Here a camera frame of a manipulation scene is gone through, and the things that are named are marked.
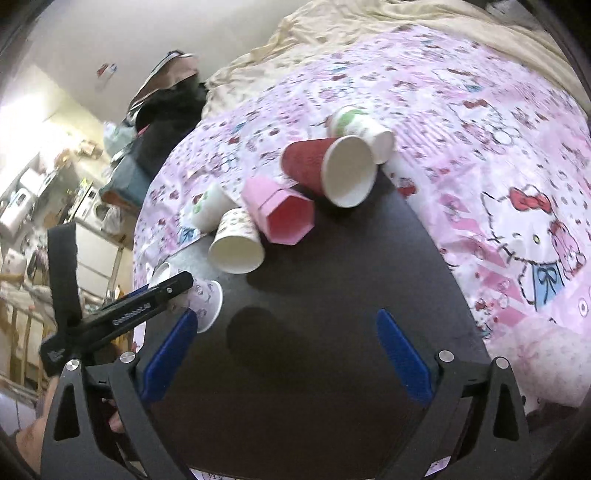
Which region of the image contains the person's left hand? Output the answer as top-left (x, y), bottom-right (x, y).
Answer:
top-left (107, 402), bottom-right (125, 435)

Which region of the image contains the grey blue box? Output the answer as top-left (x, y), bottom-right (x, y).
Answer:
top-left (99, 152), bottom-right (155, 209)

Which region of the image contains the pink hexagonal cup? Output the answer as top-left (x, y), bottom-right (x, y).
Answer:
top-left (242, 175), bottom-right (317, 246)

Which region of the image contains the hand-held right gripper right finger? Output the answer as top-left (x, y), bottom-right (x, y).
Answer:
top-left (376, 308), bottom-right (536, 480)

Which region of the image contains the white cup pink print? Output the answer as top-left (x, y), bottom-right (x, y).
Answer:
top-left (150, 261), bottom-right (224, 334)

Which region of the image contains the white cabinet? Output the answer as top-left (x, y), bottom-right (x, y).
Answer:
top-left (73, 224), bottom-right (122, 298)

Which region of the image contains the pink printed blanket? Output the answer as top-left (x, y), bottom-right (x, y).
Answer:
top-left (131, 23), bottom-right (591, 412)

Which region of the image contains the black board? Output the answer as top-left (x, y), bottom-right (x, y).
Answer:
top-left (139, 171), bottom-right (493, 480)

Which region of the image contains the red paper cup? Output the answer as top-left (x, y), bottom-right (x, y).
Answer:
top-left (281, 135), bottom-right (378, 209)

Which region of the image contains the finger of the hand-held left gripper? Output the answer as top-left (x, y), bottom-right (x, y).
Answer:
top-left (148, 271), bottom-right (195, 312)

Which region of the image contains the white cup small pattern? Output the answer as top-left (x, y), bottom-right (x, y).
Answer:
top-left (208, 207), bottom-right (267, 276)

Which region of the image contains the pile of dark bags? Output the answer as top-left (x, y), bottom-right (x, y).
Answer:
top-left (124, 50), bottom-right (209, 178)

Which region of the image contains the white kitchen appliance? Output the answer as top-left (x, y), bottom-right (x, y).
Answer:
top-left (0, 184), bottom-right (35, 237)

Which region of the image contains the beige duvet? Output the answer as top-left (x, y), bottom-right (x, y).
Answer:
top-left (203, 0), bottom-right (575, 118)

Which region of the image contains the white cup green red print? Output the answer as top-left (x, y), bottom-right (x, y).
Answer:
top-left (188, 182), bottom-right (237, 232)

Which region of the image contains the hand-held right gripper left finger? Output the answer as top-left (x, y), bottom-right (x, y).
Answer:
top-left (41, 309), bottom-right (199, 480)

